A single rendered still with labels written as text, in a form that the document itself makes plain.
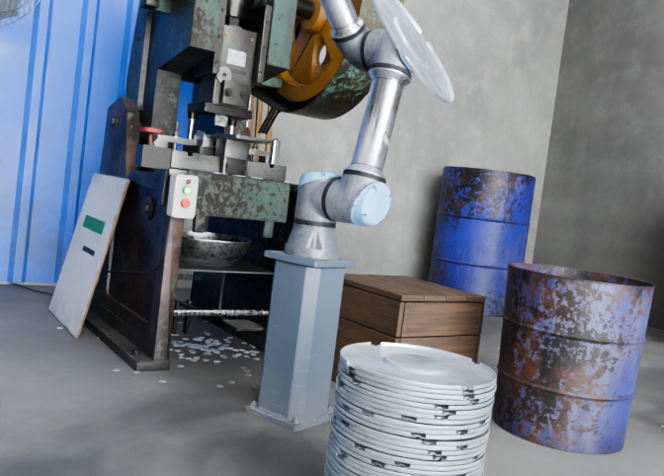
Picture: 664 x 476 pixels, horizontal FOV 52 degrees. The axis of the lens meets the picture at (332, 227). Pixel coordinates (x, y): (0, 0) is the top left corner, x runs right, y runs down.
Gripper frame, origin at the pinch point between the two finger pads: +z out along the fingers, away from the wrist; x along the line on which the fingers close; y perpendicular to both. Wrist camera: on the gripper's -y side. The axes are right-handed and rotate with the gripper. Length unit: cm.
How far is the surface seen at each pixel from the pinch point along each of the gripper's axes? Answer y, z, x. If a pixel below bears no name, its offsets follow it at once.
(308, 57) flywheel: 112, -58, 44
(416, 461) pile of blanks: -26, 78, 42
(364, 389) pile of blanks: -26, 64, 42
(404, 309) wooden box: 62, 50, 56
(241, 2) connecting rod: 78, -75, 45
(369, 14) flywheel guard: 86, -41, 13
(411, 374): -20, 66, 36
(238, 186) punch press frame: 66, -18, 81
